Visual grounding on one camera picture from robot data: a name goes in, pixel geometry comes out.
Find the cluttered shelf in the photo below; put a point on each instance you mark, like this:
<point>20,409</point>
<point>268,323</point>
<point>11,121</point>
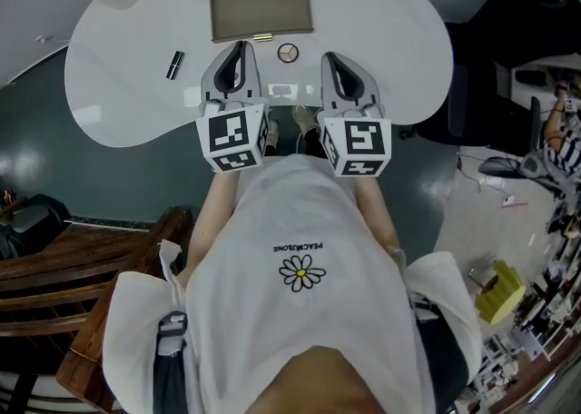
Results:
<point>540,303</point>

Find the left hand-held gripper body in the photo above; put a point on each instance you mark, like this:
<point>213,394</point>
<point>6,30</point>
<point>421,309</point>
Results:
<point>231,131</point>

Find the person's right shoe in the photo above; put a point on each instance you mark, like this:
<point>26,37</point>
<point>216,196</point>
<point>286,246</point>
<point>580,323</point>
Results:
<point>304,119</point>

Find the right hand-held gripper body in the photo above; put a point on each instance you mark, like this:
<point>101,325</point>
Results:
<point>363,140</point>

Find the yellow-green stool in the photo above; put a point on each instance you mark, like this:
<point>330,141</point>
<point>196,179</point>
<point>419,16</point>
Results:
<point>501,294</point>

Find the person's chin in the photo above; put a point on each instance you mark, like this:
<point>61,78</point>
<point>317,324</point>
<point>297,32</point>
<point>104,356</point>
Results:
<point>322,380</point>

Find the person's shoe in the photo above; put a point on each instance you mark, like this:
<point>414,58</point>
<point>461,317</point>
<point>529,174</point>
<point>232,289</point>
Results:
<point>272,135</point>
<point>304,119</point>

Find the black office chair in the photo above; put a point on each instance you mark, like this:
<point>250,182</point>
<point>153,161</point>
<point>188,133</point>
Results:
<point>490,40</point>

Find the person's black trouser leg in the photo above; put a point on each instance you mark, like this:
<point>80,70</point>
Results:
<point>314,144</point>

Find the person's left shoe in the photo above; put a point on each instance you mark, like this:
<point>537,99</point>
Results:
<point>272,135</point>

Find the dark wooden bench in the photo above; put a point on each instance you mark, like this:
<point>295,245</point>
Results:
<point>68,276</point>

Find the dark padded chair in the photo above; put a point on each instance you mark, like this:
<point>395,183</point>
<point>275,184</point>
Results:
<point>36,221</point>

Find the round compact makeup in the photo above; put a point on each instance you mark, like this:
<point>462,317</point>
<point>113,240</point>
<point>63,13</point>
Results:
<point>288,53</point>

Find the person's left forearm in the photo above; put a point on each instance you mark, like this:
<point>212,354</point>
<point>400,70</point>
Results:
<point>213,221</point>

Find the black lipstick makeup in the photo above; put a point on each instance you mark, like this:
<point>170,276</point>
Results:
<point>174,65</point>

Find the white desk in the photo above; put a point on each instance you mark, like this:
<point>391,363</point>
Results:
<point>544,85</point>

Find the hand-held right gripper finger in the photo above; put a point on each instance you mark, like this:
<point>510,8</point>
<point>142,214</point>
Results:
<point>327,83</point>
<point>367,85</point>

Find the pink and white floor item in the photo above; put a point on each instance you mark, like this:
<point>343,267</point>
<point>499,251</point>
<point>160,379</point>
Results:
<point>512,201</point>

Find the person's right forearm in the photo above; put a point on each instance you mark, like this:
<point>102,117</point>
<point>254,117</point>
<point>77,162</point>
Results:
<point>377,212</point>

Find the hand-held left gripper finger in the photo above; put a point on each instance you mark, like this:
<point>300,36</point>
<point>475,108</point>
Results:
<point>209,81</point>
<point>252,78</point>

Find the white daisy print t-shirt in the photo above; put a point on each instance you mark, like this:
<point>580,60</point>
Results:
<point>295,221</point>

